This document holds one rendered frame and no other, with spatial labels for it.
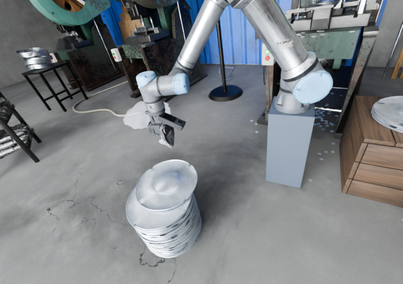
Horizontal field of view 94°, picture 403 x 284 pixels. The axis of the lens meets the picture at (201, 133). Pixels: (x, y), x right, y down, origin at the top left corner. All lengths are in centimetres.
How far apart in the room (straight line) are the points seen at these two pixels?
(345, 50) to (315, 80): 71
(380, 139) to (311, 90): 40
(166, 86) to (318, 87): 51
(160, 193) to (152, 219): 11
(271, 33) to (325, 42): 77
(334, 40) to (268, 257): 117
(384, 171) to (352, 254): 37
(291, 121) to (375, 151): 34
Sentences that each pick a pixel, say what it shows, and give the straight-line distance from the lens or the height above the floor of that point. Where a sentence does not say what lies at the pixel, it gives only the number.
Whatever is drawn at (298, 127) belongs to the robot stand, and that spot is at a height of 39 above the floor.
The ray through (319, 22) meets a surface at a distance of 144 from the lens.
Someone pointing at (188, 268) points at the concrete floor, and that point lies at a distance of 98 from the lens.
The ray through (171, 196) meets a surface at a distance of 85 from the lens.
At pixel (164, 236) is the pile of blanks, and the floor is 18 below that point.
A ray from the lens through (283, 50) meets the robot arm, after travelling 67.
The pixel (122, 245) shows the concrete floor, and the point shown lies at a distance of 114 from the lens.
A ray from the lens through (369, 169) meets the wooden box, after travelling 110.
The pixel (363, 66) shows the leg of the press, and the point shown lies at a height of 48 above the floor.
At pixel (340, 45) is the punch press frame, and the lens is 139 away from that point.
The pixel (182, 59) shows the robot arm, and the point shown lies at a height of 73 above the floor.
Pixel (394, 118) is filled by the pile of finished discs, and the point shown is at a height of 38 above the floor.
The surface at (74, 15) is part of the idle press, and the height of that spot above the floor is 104.
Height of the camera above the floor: 90
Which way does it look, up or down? 35 degrees down
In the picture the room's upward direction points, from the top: 12 degrees counter-clockwise
